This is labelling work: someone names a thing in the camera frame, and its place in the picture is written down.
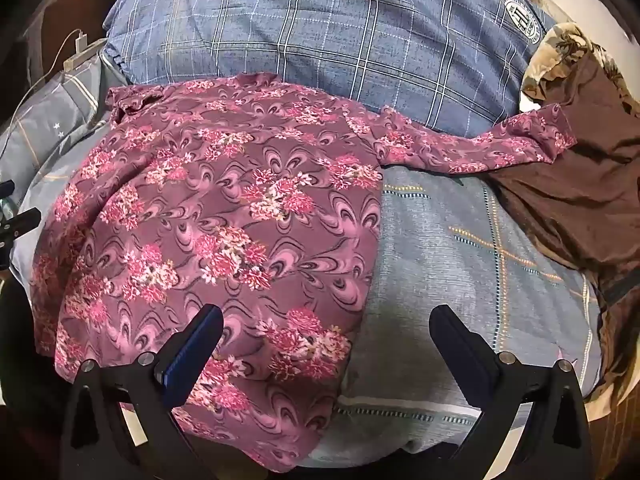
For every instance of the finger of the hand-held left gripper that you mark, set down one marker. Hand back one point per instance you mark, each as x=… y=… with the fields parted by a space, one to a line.
x=20 y=224

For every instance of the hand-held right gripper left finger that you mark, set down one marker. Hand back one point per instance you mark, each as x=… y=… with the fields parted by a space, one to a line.
x=196 y=355

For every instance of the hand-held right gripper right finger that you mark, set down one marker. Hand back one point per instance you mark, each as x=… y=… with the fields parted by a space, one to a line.
x=462 y=355

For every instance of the pink floral garment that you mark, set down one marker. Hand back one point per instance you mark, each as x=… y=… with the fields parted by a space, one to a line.
x=210 y=220

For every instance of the grey checked bedsheet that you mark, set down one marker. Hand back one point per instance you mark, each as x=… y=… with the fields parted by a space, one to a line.
x=450 y=270

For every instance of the grey checked quilt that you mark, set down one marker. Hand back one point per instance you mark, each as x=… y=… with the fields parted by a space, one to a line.
x=55 y=120

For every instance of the white charger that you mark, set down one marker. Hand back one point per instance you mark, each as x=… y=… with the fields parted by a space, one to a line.
x=82 y=52

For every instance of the brown floral-edged cloth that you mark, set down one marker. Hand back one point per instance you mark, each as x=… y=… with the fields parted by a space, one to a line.
x=585 y=160

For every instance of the blue plaid pillow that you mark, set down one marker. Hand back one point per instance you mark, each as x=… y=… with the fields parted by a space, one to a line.
x=350 y=35

